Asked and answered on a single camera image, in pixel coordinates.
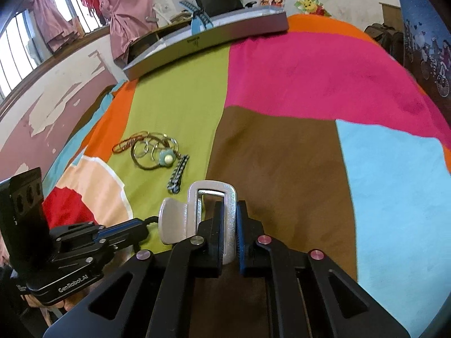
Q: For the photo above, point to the black office chair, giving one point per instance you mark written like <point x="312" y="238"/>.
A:
<point x="218" y="0"/>

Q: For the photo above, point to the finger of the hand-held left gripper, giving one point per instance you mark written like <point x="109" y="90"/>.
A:
<point x="130" y="241"/>
<point x="123" y="227"/>

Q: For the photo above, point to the yellow cartoon wall sticker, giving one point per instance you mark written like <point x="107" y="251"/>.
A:
<point x="310" y="5"/>

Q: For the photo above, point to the grey cardboard box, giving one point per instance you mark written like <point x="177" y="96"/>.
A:
<point x="218" y="31"/>

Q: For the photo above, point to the barred window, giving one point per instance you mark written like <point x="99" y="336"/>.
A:
<point x="21" y="42"/>

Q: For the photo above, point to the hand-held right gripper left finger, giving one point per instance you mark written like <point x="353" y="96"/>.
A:
<point x="211" y="250"/>

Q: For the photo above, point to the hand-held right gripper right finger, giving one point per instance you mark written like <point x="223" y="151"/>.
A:
<point x="241" y="236"/>

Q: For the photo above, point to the blue printed cloth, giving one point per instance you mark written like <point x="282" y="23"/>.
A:
<point x="426" y="42"/>

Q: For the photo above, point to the dark suitcase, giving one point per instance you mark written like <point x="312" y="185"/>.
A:
<point x="384" y="40"/>

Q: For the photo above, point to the wooden desk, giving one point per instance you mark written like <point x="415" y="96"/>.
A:
<point x="141" y="44"/>

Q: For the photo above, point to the silver hair claw clip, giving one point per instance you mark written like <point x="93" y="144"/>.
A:
<point x="229" y="211"/>

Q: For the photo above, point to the pink hanging cloth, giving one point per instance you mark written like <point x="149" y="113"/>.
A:
<point x="53" y="21"/>

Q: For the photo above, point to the pink hanging clothes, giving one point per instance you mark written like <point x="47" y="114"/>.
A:
<point x="130" y="3"/>

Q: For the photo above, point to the wooden cabinet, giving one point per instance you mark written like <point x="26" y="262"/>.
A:
<point x="391" y="16"/>

